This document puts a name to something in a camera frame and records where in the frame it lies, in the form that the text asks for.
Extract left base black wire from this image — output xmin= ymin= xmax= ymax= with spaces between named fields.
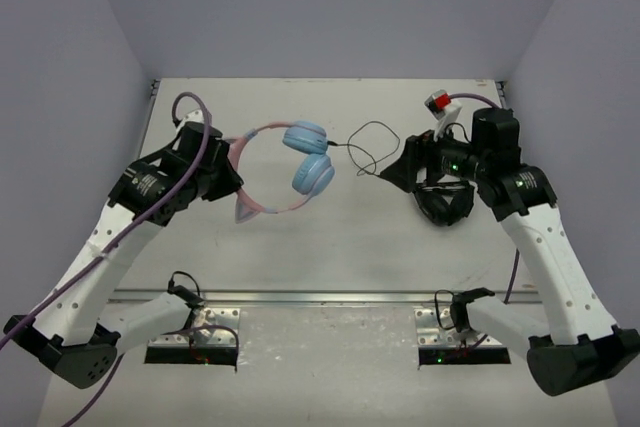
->
xmin=165 ymin=270 xmax=204 ymax=306

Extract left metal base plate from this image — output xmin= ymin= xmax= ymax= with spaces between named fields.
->
xmin=147 ymin=305 xmax=241 ymax=350

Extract right base black wire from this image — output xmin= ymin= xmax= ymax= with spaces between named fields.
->
xmin=433 ymin=288 xmax=459 ymax=333

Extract thin black audio cable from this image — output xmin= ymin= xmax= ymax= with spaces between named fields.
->
xmin=327 ymin=121 xmax=401 ymax=177

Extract metal base plate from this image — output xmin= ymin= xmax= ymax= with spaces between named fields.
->
xmin=414 ymin=306 xmax=503 ymax=350
xmin=147 ymin=305 xmax=241 ymax=350

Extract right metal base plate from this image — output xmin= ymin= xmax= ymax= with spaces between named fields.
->
xmin=414 ymin=306 xmax=503 ymax=350

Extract aluminium table rail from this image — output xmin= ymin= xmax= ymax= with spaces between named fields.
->
xmin=109 ymin=289 xmax=540 ymax=304

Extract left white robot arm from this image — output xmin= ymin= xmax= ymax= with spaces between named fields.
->
xmin=1 ymin=121 xmax=242 ymax=389

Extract purple cable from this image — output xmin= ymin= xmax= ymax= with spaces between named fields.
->
xmin=0 ymin=91 xmax=211 ymax=413
xmin=447 ymin=91 xmax=521 ymax=306

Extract black headphones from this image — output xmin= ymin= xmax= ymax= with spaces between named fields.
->
xmin=412 ymin=181 xmax=475 ymax=227

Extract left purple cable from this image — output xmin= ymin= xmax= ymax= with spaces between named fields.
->
xmin=0 ymin=91 xmax=211 ymax=413

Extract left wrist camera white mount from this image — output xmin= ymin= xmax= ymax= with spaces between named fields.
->
xmin=176 ymin=109 xmax=205 ymax=130

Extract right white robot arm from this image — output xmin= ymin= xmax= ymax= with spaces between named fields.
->
xmin=381 ymin=108 xmax=639 ymax=396

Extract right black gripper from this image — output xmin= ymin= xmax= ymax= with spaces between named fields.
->
xmin=381 ymin=118 xmax=488 ymax=193

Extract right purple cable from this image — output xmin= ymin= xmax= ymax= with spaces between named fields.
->
xmin=447 ymin=91 xmax=521 ymax=306

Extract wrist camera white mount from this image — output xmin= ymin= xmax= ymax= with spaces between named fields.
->
xmin=424 ymin=90 xmax=462 ymax=141
xmin=176 ymin=109 xmax=205 ymax=130

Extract base black wire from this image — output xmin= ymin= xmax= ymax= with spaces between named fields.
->
xmin=165 ymin=270 xmax=204 ymax=306
xmin=433 ymin=288 xmax=459 ymax=333

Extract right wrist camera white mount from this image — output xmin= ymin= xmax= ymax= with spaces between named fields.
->
xmin=424 ymin=90 xmax=462 ymax=141

